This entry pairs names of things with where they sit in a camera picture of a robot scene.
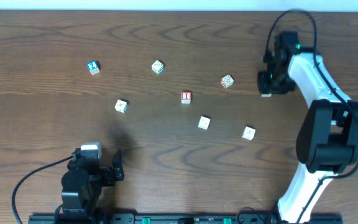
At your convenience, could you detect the red letter I block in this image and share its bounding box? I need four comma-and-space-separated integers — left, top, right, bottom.
181, 91, 191, 104

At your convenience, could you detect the red letter A block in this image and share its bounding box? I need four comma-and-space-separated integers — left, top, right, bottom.
261, 93, 272, 98

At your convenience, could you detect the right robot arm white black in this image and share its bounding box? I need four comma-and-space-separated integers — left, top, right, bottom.
257, 31, 358, 223

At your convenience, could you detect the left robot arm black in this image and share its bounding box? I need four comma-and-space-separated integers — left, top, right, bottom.
61, 148, 124, 221

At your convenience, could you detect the white block red side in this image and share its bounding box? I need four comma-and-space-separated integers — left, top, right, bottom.
221, 74, 234, 88

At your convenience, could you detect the plain white wooden block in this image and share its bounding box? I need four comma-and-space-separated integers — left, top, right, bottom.
242, 126, 255, 141

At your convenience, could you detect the white block blue edge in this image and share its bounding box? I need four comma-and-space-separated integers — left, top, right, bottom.
198, 116, 211, 130

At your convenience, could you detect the blue number 2 block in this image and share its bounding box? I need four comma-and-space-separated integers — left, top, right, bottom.
87, 60, 100, 75

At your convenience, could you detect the white block green side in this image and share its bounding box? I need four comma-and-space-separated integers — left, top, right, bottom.
152, 60, 165, 74

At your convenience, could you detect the right black cable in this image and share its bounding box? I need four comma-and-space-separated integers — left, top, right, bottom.
264, 9, 358, 223

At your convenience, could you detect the black cable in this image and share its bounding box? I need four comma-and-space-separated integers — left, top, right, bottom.
264, 9, 358, 223
11, 155, 74, 224

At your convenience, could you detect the black mounting rail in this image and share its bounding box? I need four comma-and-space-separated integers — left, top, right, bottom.
28, 213, 343, 224

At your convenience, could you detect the left black cable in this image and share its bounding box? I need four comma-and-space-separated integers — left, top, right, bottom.
11, 155, 74, 224

